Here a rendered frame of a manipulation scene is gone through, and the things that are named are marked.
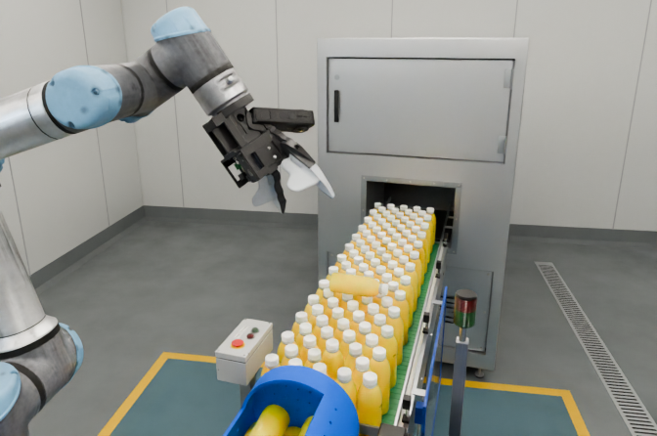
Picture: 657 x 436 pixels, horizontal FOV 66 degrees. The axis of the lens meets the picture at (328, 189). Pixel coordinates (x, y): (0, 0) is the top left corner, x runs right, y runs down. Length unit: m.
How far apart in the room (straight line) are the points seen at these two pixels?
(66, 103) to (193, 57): 0.19
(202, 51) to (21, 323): 0.61
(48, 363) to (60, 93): 0.57
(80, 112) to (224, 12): 4.89
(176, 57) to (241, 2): 4.71
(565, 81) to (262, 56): 2.98
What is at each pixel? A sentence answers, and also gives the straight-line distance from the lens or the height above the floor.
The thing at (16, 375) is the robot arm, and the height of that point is 1.45.
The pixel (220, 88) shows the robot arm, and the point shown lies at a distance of 0.77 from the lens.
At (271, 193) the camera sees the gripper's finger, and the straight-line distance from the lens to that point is 0.86.
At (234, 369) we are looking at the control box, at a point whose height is 1.05.
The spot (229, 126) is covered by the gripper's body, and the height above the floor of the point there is 1.86.
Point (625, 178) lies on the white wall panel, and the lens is 5.79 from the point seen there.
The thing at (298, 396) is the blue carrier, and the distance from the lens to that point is 1.34.
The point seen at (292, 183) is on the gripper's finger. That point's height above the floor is 1.78.
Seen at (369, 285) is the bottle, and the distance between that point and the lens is 1.82.
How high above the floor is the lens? 1.98
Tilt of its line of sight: 16 degrees down
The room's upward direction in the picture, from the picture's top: straight up
